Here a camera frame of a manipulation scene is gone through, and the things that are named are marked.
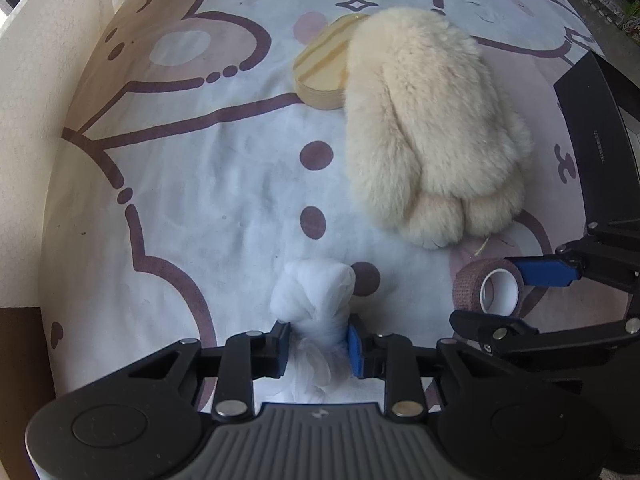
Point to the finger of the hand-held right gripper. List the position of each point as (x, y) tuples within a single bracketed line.
[(545, 271), (480, 327)]

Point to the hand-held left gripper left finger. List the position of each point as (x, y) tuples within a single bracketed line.
[(280, 355)]

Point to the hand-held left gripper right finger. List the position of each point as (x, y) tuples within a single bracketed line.
[(354, 355)]

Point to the brown bandage tape roll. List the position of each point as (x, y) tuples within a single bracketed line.
[(467, 285)]

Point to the knotted white cloth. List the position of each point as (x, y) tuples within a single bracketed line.
[(312, 295)]

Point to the black cardboard box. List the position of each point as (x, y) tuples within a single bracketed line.
[(595, 135)]

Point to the cream plush rabbit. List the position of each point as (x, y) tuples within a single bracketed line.
[(425, 125)]

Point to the round wooden disc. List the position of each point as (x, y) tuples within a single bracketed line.
[(320, 65)]

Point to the white embossed paper sheet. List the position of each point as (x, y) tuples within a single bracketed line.
[(40, 110)]

